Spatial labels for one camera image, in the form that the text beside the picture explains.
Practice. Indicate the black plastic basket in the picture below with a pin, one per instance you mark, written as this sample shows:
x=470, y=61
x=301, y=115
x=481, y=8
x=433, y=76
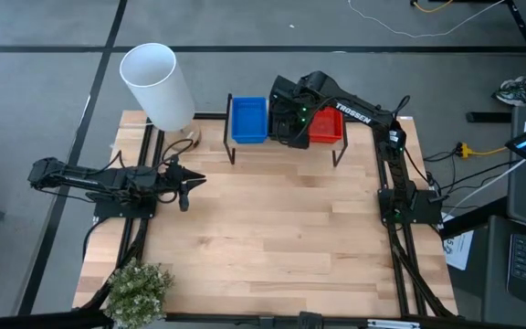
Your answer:
x=276, y=133

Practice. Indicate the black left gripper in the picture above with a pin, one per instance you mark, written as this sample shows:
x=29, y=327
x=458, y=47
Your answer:
x=169, y=178

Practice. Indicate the white frame label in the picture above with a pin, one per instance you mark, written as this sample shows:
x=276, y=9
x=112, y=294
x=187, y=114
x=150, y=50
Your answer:
x=393, y=324

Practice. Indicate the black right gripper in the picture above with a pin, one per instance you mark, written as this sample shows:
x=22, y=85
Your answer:
x=306, y=98

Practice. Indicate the black metal rig frame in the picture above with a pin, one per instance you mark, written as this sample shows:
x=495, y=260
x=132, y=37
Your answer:
x=213, y=116

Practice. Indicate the blue plastic basket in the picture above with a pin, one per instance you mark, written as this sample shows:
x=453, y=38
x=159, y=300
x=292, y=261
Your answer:
x=249, y=121

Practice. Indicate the black table-level camera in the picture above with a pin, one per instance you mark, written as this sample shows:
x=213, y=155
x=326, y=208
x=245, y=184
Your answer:
x=310, y=321

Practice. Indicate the green white potted plant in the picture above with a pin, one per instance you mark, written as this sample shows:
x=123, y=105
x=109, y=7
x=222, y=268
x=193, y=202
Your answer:
x=137, y=292

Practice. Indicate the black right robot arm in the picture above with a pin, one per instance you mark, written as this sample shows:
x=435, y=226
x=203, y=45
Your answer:
x=359, y=114

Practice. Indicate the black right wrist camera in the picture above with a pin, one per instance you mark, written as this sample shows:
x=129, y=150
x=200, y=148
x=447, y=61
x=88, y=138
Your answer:
x=285, y=87

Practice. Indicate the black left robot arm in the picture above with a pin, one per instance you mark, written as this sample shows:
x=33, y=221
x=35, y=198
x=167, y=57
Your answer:
x=85, y=178

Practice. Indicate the red plastic basket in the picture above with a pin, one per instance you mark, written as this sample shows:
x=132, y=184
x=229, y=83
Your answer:
x=329, y=130

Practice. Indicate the white paper sheet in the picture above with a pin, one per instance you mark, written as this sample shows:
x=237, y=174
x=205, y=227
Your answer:
x=458, y=251

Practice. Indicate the black floor bar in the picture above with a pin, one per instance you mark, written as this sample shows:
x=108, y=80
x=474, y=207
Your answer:
x=489, y=117

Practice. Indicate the person's shoe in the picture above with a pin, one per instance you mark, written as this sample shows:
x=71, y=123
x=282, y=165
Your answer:
x=512, y=93

